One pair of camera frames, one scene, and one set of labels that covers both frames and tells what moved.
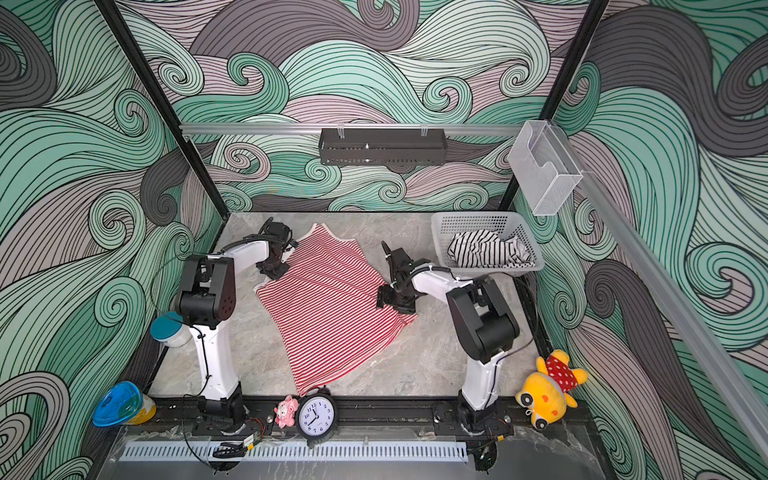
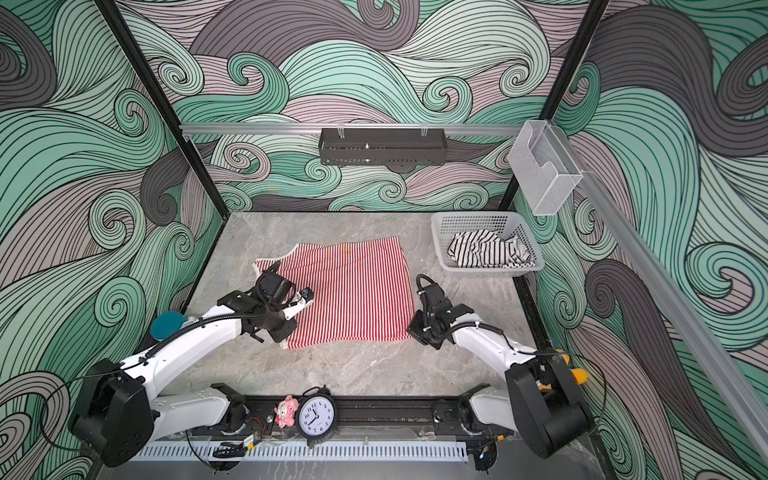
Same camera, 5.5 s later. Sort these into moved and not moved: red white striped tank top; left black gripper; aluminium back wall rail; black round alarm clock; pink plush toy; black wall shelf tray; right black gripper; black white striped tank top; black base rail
Moved: right black gripper; left black gripper; red white striped tank top
Not moved: black round alarm clock; black white striped tank top; aluminium back wall rail; black wall shelf tray; pink plush toy; black base rail
